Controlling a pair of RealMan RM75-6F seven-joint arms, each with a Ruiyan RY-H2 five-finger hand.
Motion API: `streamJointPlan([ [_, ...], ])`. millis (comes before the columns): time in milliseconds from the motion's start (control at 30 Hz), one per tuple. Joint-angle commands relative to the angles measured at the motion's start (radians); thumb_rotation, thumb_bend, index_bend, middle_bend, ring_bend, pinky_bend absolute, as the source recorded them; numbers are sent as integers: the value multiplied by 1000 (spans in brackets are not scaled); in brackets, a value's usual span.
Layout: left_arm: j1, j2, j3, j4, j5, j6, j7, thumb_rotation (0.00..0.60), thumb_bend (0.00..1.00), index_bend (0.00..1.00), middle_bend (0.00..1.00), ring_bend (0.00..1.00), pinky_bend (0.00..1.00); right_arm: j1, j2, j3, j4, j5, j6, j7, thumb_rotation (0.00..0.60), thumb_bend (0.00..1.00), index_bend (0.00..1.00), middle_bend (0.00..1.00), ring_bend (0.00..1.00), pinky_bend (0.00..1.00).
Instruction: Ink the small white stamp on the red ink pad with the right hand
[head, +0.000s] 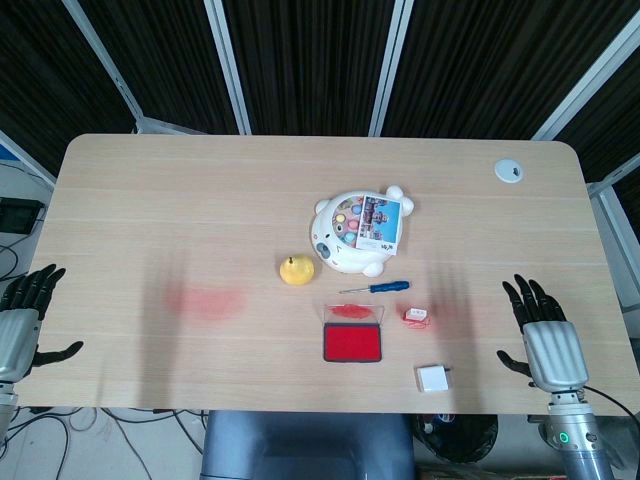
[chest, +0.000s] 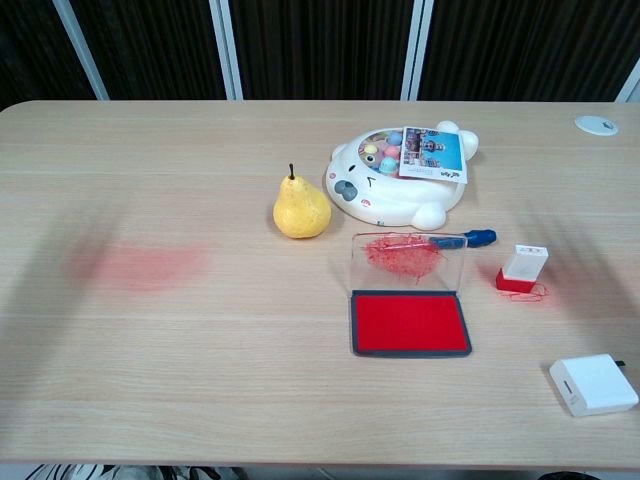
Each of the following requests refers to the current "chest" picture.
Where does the white red stamp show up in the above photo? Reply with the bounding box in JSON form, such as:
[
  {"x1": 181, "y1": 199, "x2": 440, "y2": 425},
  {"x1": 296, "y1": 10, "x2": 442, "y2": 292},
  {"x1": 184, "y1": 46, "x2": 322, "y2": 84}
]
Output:
[{"x1": 495, "y1": 244, "x2": 549, "y2": 294}]

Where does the red ink pad clear lid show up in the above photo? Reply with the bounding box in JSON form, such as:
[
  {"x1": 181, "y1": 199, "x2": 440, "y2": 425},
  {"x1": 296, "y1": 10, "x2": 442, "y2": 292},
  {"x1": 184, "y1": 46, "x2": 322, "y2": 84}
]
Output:
[{"x1": 347, "y1": 232, "x2": 474, "y2": 359}]

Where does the yellow pear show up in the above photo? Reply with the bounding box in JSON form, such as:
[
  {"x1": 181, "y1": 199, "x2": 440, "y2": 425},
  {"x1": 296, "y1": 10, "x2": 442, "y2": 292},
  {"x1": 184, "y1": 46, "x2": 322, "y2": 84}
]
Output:
[{"x1": 272, "y1": 163, "x2": 332, "y2": 240}]

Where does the white bear-shaped toy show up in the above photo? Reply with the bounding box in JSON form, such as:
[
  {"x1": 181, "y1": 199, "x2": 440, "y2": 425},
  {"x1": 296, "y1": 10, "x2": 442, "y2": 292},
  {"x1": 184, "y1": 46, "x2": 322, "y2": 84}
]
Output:
[{"x1": 325, "y1": 120, "x2": 481, "y2": 232}]

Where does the photo card with blue sky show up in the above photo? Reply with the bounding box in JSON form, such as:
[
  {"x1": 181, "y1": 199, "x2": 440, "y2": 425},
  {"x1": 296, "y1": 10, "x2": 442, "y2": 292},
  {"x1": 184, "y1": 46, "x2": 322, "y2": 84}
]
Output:
[{"x1": 398, "y1": 125, "x2": 469, "y2": 185}]

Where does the white power adapter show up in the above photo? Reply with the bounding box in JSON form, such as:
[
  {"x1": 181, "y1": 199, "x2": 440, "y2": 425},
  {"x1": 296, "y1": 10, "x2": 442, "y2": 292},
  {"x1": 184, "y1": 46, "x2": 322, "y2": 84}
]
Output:
[{"x1": 548, "y1": 353, "x2": 640, "y2": 419}]

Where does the blue handled screwdriver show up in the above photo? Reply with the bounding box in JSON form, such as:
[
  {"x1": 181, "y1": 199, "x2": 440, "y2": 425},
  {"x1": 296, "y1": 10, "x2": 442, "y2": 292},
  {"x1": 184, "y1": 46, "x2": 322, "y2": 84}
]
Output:
[{"x1": 382, "y1": 227, "x2": 499, "y2": 252}]

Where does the white partition post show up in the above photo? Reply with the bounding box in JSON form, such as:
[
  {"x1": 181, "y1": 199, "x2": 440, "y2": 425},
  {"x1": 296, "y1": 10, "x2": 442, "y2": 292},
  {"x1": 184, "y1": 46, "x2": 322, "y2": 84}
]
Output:
[
  {"x1": 401, "y1": 0, "x2": 435, "y2": 101},
  {"x1": 615, "y1": 64, "x2": 640, "y2": 104},
  {"x1": 51, "y1": 0, "x2": 110, "y2": 101},
  {"x1": 208, "y1": 0, "x2": 245, "y2": 101}
]

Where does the white round cable grommet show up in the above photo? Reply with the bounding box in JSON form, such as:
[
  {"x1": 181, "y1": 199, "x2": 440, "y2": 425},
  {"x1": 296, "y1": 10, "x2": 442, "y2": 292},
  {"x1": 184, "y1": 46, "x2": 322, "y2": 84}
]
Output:
[{"x1": 573, "y1": 115, "x2": 620, "y2": 136}]

